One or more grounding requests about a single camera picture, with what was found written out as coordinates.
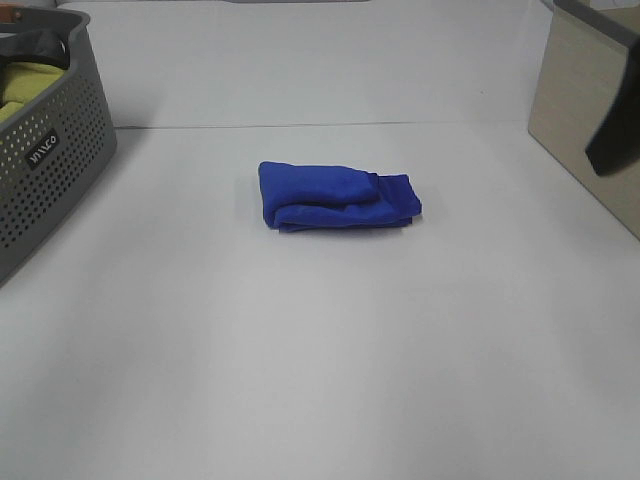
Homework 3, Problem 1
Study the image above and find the yellow-green towel in basket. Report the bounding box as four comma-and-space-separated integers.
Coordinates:
1, 62, 66, 122

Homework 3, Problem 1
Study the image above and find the blue microfiber towel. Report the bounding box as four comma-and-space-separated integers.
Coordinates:
258, 161, 422, 232

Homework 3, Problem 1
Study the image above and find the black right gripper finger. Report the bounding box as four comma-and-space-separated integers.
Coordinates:
585, 41, 639, 176

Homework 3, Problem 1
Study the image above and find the beige storage box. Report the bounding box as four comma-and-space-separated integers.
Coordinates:
528, 1, 639, 231

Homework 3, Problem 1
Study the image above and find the black strap in basket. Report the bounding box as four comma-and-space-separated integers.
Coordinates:
0, 29, 72, 81

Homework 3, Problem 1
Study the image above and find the grey perforated plastic basket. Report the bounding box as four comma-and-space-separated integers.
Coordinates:
1, 5, 117, 281

